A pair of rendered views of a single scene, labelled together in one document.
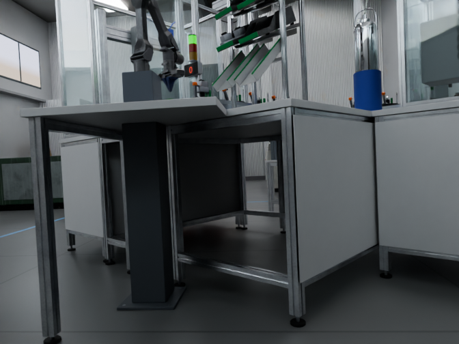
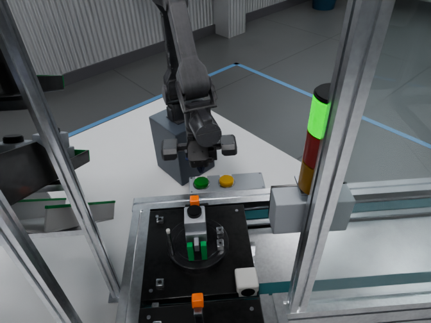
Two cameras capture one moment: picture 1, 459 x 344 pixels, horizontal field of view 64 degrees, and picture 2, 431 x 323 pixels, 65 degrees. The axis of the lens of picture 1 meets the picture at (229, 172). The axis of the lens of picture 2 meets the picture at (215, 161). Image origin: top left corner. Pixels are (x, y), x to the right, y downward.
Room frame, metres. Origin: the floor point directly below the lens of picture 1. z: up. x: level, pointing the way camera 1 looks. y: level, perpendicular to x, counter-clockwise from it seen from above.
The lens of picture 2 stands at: (2.40, -0.17, 1.62)
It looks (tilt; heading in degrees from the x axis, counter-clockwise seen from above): 40 degrees down; 134
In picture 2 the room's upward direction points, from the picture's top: 2 degrees counter-clockwise
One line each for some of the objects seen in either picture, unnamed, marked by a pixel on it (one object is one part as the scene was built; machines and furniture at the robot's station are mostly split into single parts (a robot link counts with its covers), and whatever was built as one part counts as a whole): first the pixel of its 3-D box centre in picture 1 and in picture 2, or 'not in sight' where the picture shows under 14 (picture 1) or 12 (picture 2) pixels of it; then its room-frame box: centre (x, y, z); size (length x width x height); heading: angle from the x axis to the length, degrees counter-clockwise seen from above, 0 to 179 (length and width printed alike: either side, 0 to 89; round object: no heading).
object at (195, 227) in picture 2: (203, 86); (195, 224); (2.05, 0.12, 1.06); 0.08 x 0.04 x 0.07; 137
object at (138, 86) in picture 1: (143, 96); (183, 143); (1.71, 0.39, 0.96); 0.14 x 0.14 x 0.20; 84
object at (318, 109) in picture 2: (192, 40); (330, 113); (2.26, 0.19, 1.38); 0.05 x 0.05 x 0.05
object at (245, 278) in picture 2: not in sight; (246, 282); (2.18, 0.13, 0.97); 0.05 x 0.05 x 0.04; 47
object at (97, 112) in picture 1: (154, 120); (174, 176); (1.71, 0.34, 0.84); 0.90 x 0.70 x 0.03; 174
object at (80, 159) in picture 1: (160, 188); not in sight; (3.10, 0.60, 0.43); 1.39 x 0.63 x 0.86; 137
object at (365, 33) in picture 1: (365, 40); not in sight; (2.21, -0.85, 1.32); 0.14 x 0.14 x 0.38
